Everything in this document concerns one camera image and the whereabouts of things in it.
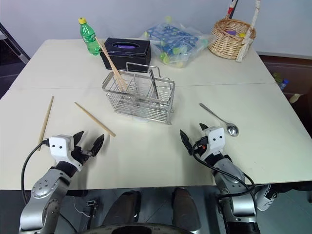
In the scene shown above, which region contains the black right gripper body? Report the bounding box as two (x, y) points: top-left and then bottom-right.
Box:
(192, 136), (209, 159)

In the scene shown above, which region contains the metal wire cutlery caddy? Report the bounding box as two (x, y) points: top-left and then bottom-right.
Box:
(101, 62), (176, 126)

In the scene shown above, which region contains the red white black pole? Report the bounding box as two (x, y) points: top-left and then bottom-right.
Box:
(227, 0), (239, 20)

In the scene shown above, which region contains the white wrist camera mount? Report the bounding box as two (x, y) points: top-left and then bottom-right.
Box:
(47, 135), (85, 173)
(203, 126), (226, 159)

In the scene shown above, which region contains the clear bottle blue label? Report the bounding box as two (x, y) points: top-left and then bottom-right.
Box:
(272, 72), (290, 91)

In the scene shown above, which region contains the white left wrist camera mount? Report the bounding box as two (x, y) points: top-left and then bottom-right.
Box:
(47, 135), (85, 173)

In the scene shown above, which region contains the black tissue box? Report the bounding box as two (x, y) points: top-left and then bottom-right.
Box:
(99, 37), (152, 74)

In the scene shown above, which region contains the white braided rope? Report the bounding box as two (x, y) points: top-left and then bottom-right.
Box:
(235, 0), (262, 63)

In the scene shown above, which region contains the woven wicker basket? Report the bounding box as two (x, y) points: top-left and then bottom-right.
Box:
(207, 19), (257, 60)

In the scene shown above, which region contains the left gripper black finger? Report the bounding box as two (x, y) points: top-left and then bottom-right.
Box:
(90, 133), (105, 157)
(73, 131), (85, 147)

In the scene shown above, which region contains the green plastic bottle yellow cap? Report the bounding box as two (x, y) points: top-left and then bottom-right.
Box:
(78, 17), (103, 57)

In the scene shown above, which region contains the long-handled metal spoon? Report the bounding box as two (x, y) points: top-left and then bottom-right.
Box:
(149, 70), (160, 100)
(199, 102), (240, 137)

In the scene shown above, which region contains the clear bag of blue toys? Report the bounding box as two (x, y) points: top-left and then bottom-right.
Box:
(142, 15), (212, 69)

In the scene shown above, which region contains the wooden chopstick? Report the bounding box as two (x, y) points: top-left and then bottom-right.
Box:
(38, 96), (55, 152)
(97, 40), (129, 90)
(94, 36), (124, 91)
(74, 102), (117, 137)

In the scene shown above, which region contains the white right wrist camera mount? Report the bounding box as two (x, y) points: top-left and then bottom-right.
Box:
(203, 126), (226, 159)

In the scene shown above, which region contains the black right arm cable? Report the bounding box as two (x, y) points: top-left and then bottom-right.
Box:
(191, 142), (257, 198)

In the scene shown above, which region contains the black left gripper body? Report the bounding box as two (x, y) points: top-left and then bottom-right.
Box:
(72, 145), (95, 169)

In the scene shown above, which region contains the white sneaker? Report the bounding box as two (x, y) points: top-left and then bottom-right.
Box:
(255, 183), (279, 212)

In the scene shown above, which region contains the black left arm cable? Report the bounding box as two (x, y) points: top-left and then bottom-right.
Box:
(21, 139), (50, 206)

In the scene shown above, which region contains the dark brown cabinet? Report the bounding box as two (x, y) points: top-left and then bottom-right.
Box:
(257, 54), (312, 127)

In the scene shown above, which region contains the small black floor device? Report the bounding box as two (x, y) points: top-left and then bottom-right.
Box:
(85, 199), (98, 218)

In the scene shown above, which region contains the grey metal frame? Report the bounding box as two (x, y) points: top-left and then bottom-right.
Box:
(0, 22), (32, 66)

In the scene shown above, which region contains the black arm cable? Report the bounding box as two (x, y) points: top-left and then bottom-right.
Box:
(21, 139), (50, 206)
(191, 142), (257, 198)

